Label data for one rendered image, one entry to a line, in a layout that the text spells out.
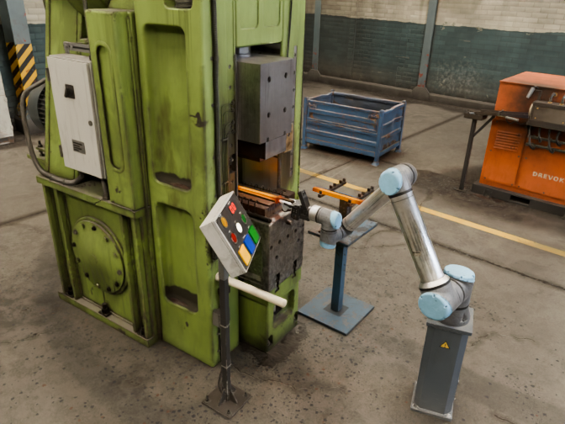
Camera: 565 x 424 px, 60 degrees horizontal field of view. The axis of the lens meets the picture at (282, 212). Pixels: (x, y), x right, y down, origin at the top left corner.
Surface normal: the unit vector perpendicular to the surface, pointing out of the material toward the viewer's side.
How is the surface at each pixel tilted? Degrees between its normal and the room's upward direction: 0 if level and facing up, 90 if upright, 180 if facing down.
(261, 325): 90
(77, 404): 0
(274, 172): 90
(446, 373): 90
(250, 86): 90
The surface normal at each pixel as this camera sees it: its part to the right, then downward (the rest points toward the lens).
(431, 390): -0.36, 0.39
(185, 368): 0.03, -0.90
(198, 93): -0.55, 0.33
